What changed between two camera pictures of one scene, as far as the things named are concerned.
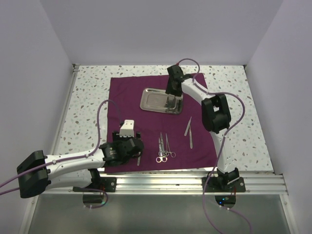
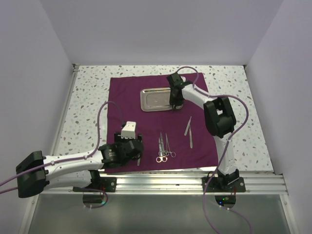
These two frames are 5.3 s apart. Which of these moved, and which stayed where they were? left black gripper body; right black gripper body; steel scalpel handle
Moved: right black gripper body
Stayed: left black gripper body; steel scalpel handle
